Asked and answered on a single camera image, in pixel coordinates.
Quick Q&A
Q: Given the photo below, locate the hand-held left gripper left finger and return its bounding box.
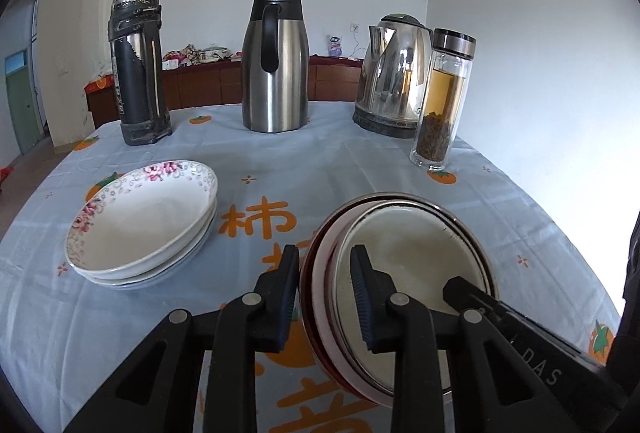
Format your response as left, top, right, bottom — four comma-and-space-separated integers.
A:
65, 243, 301, 433

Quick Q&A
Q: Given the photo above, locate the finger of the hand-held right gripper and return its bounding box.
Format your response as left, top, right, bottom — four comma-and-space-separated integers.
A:
442, 275, 511, 321

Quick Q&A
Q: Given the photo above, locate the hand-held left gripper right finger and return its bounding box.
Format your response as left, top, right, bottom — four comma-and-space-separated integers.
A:
349, 244, 586, 433

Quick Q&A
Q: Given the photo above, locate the stainless steel bowl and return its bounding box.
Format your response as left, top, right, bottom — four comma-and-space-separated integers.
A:
298, 192, 501, 410

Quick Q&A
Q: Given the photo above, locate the small white enamel bowl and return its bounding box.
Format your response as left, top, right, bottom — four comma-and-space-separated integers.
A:
327, 204, 486, 391

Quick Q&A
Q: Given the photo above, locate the white plate with red flowers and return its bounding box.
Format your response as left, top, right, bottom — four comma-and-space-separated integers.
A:
75, 198, 219, 286

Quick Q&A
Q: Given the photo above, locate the white plate with pink flowers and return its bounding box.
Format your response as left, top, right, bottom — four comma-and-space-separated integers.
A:
65, 159, 219, 280

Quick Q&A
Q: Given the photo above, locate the glass tea bottle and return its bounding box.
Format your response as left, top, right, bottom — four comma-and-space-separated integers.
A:
409, 28, 477, 171

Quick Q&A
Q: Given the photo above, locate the steel electric kettle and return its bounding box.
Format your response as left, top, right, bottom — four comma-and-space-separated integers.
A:
352, 13, 434, 139

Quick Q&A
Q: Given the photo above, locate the brown wooden sideboard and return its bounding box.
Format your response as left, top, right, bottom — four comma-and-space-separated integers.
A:
85, 54, 366, 126

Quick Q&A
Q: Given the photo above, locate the white cooking pot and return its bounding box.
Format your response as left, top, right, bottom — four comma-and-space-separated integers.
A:
199, 44, 232, 63

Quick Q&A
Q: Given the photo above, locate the plastic bag with cloth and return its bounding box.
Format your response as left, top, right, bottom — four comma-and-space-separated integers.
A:
172, 44, 202, 64

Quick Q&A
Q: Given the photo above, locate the dark grey thermos flask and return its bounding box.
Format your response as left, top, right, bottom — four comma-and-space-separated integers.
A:
107, 0, 173, 146

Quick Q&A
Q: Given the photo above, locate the red gift box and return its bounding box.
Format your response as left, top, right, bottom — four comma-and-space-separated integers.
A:
84, 74, 117, 94

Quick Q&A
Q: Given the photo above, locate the green door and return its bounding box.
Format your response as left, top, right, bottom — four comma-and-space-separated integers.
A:
4, 48, 43, 156

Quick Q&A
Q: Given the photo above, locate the steel carafe with black handle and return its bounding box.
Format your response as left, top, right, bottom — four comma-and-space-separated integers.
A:
241, 0, 311, 134

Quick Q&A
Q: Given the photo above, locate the white power cable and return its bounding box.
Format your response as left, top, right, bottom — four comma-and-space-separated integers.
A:
345, 30, 363, 61

